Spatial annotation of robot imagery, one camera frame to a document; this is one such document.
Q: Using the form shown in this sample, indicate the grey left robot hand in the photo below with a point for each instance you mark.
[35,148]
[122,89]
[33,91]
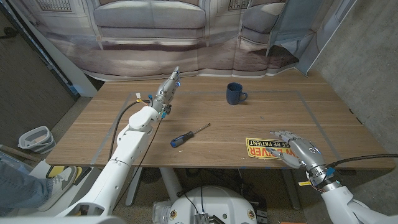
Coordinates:
[166,93]

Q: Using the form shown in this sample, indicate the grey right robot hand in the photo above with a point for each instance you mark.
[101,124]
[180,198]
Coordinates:
[306,152]

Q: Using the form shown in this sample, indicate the yellow new driver bumper sticker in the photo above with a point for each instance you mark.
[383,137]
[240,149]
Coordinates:
[258,151]

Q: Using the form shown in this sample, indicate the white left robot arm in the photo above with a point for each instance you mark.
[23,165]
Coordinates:
[127,149]

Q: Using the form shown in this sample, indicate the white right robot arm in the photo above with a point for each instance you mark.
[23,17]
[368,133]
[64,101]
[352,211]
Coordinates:
[339,202]

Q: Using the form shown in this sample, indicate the table leg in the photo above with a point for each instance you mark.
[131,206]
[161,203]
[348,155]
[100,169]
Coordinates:
[290,189]
[134,186]
[171,183]

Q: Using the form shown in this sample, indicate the printed room backdrop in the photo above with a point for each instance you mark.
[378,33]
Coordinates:
[149,46]

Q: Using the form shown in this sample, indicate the dark blue mug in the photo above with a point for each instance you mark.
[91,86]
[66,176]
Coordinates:
[233,93]

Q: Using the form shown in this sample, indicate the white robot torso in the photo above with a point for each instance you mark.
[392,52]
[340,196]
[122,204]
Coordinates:
[214,202]

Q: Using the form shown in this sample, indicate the clear plastic bag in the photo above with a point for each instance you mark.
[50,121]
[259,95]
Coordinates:
[160,211]

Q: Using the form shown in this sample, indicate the yellow black floor object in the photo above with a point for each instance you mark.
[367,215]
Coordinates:
[54,171]

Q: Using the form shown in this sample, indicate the grey white collapsible bucket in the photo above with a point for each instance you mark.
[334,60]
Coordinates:
[37,140]

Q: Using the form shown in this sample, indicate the white grey sneaker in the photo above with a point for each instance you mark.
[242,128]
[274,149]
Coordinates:
[60,186]

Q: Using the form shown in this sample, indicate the human operator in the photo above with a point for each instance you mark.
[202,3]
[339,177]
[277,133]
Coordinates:
[18,189]

